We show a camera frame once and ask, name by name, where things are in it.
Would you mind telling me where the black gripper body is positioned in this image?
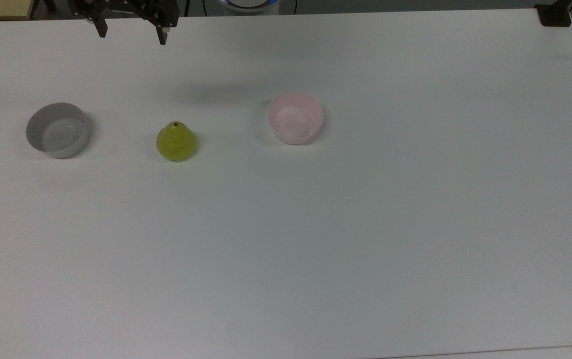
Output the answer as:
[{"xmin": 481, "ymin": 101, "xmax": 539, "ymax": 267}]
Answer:
[{"xmin": 69, "ymin": 0, "xmax": 181, "ymax": 20}]

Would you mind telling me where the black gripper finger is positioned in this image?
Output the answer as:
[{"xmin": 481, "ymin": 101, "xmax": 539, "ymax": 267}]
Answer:
[
  {"xmin": 85, "ymin": 12, "xmax": 109, "ymax": 39},
  {"xmin": 140, "ymin": 10, "xmax": 180, "ymax": 46}
]

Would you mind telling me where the green pear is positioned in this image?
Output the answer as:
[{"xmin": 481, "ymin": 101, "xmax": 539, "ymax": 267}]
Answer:
[{"xmin": 156, "ymin": 121, "xmax": 198, "ymax": 163}]

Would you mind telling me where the gray plastic bowl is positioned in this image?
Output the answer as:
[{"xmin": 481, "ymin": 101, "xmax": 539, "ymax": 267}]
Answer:
[{"xmin": 25, "ymin": 102, "xmax": 89, "ymax": 159}]

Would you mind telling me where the pink plastic bowl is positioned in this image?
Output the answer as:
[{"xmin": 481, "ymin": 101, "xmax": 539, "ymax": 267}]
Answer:
[{"xmin": 267, "ymin": 92, "xmax": 325, "ymax": 146}]

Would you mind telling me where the black corner clamp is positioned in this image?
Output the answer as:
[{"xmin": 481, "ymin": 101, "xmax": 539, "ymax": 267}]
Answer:
[{"xmin": 535, "ymin": 0, "xmax": 572, "ymax": 27}]

